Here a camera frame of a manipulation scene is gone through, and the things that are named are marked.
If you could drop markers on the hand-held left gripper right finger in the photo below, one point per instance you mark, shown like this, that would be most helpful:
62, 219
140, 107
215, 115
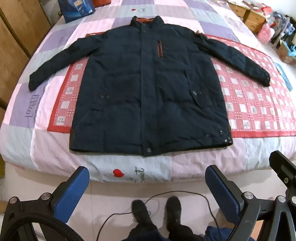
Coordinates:
223, 193

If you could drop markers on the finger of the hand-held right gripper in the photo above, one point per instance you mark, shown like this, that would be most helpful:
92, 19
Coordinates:
283, 168

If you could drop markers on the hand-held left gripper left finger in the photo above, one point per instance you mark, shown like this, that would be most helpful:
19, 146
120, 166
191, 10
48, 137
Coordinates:
71, 195

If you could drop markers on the navy padded jacket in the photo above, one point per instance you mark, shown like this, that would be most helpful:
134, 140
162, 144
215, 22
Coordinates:
150, 92

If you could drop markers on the pile of clothes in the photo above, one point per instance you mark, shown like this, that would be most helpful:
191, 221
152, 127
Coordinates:
282, 25

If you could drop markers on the blue cloth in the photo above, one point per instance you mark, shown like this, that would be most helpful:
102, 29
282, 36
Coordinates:
219, 234

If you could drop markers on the pastel patchwork bed quilt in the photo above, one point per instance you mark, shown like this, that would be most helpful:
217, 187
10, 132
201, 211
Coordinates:
57, 150

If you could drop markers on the person's right black shoe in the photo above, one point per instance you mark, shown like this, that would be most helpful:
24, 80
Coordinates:
173, 210

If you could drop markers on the red checked blanket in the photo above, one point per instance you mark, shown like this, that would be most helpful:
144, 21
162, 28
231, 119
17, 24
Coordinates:
249, 92

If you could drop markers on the person's dark pants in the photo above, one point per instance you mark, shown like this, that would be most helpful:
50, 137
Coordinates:
148, 233

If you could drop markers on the cardboard box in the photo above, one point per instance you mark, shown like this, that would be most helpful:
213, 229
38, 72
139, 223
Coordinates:
288, 54

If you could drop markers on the pink bag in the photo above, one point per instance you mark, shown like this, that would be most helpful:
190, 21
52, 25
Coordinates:
264, 32

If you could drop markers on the wooden drawer cabinet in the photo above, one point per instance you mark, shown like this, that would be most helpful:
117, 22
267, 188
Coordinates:
254, 20

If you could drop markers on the wooden wardrobe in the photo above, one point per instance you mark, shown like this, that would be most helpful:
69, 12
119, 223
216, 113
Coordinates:
13, 34

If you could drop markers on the red pillow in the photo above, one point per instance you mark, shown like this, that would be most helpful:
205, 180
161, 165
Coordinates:
101, 2

